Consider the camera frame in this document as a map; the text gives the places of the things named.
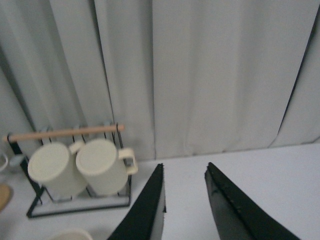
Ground white glossy mug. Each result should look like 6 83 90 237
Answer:
0 153 9 172

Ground cream ribbed mug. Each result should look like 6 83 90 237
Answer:
27 140 88 199
75 138 139 196

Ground grey curtain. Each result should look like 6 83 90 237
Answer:
0 0 320 160

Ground wooden mug tree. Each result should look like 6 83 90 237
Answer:
0 183 13 212

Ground cream ribbed mug right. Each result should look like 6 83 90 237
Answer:
75 138 139 196

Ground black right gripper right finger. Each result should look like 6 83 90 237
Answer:
204 162 298 240

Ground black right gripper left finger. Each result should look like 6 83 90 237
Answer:
109 163 167 240

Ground cream ribbed mug left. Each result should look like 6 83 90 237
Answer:
27 140 88 199

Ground black wire mug rack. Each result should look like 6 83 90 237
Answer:
1 122 133 219

